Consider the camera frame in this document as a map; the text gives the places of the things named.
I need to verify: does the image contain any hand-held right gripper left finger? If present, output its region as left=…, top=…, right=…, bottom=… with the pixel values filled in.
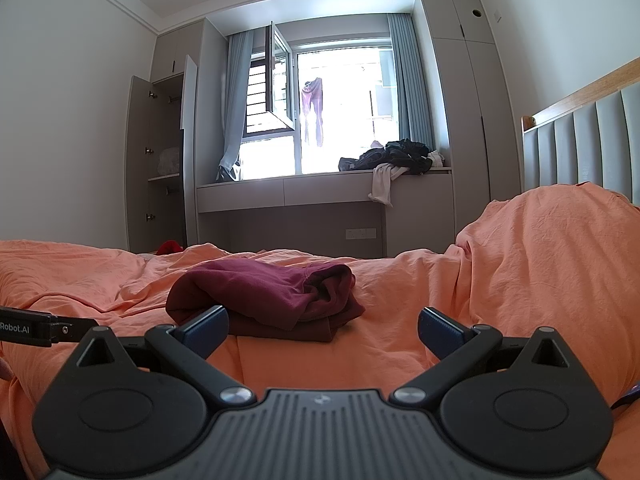
left=74, top=305, right=256, bottom=407

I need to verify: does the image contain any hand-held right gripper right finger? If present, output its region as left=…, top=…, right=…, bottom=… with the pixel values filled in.
left=389, top=306, right=576, bottom=406

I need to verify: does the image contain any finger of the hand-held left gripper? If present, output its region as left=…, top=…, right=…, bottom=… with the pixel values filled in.
left=50, top=315, right=100, bottom=344

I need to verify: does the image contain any maroon long-sleeve shirt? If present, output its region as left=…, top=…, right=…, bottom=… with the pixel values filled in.
left=165, top=257, right=366, bottom=343

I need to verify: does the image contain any pile of dark clothes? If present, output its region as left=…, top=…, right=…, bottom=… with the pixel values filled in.
left=339, top=139, right=434, bottom=176

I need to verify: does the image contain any orange duvet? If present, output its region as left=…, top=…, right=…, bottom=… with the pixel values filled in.
left=0, top=182, right=640, bottom=480

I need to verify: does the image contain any grey window seat cabinet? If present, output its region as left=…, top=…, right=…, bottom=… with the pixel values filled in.
left=196, top=167, right=454, bottom=261

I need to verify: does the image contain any white garment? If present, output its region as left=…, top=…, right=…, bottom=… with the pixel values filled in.
left=369, top=162, right=408, bottom=206

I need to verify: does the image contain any open grey wardrobe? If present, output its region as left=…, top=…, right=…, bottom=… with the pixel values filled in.
left=125, top=54, right=201, bottom=257

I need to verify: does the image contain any tall grey wardrobe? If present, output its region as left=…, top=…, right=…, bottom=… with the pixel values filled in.
left=414, top=0, right=522, bottom=238

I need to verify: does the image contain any blue-grey curtain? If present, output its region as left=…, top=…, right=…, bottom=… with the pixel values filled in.
left=217, top=30, right=257, bottom=182
left=387, top=12, right=437, bottom=153

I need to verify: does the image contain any grey padded headboard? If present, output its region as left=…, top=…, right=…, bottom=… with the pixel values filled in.
left=520, top=57, right=640, bottom=207

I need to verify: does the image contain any window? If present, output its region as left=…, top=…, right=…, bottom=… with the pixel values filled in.
left=240, top=22, right=401, bottom=180

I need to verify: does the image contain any hanging purple garment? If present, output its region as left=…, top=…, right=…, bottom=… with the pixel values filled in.
left=300, top=77, right=326, bottom=148

